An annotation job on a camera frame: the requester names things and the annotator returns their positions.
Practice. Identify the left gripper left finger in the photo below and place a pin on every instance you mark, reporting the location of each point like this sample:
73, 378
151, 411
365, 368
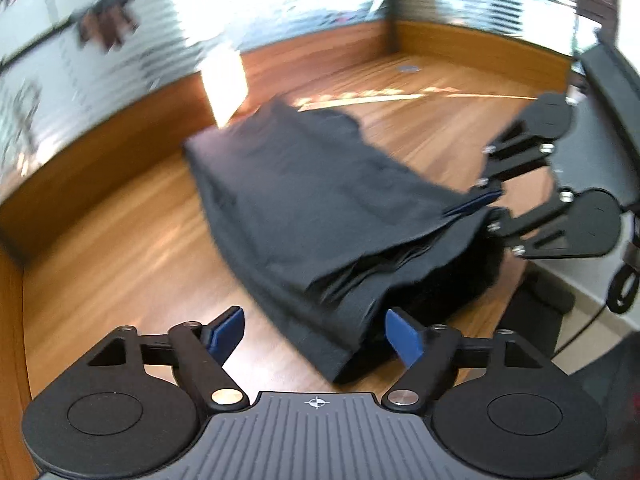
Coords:
133, 403

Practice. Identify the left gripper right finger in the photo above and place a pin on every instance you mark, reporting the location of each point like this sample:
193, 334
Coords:
496, 404

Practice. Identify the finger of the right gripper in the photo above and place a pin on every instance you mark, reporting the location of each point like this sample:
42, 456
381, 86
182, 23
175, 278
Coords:
523, 146
566, 226

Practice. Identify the dark grey garment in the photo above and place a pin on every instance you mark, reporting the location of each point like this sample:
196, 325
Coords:
327, 233

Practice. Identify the grey desk grommet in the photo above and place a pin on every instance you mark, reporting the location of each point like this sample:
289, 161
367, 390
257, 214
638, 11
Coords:
409, 69

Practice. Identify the wooden desk partition panel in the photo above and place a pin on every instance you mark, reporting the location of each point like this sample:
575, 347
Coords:
146, 132

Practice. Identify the frosted striped glass screen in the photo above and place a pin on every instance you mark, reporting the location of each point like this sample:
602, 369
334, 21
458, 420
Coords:
67, 65

